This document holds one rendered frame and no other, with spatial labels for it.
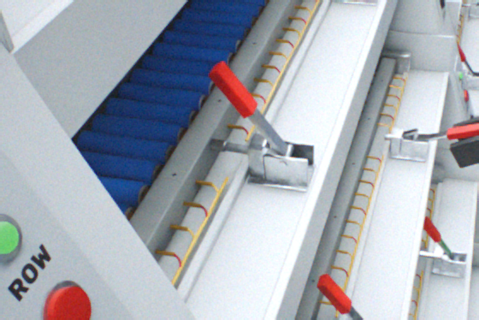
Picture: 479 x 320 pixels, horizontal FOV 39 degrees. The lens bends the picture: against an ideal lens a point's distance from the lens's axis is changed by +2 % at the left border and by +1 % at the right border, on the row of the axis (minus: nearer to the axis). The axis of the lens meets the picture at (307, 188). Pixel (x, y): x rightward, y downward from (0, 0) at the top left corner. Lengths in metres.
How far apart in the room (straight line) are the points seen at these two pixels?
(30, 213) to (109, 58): 0.09
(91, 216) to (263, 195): 0.19
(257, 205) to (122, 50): 0.16
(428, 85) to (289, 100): 0.38
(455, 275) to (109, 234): 0.65
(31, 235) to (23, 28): 0.07
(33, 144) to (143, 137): 0.24
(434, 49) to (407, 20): 0.05
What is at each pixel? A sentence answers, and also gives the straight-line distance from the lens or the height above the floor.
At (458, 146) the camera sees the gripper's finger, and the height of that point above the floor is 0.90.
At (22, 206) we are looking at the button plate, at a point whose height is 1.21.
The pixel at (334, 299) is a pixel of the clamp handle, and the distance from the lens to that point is 0.51.
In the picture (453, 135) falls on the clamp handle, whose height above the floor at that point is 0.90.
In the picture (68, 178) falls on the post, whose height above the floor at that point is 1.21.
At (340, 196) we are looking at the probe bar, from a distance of 0.65.
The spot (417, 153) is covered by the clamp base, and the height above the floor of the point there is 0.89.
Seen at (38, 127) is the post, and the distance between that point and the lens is 0.24.
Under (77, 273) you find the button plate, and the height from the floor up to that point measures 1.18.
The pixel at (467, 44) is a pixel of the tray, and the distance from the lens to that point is 1.32.
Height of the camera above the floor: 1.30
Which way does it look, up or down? 34 degrees down
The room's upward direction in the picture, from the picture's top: 25 degrees counter-clockwise
